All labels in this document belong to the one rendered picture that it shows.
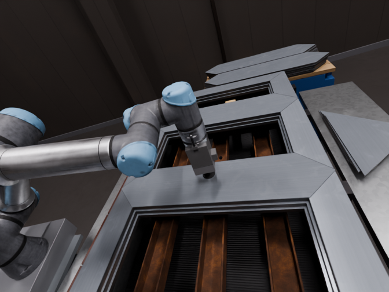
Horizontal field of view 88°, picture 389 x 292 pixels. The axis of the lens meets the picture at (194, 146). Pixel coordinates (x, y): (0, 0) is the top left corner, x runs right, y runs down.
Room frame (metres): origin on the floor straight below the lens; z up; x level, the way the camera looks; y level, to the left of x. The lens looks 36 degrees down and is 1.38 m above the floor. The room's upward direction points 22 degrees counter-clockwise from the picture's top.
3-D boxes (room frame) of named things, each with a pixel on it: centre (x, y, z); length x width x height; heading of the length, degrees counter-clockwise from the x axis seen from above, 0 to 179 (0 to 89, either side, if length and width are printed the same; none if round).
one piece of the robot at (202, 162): (0.48, -0.02, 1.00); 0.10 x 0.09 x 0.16; 77
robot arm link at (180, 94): (0.49, -0.01, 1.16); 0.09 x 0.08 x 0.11; 77
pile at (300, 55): (1.34, -0.62, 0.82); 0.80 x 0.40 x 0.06; 68
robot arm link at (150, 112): (0.49, 0.09, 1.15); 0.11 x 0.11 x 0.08; 77
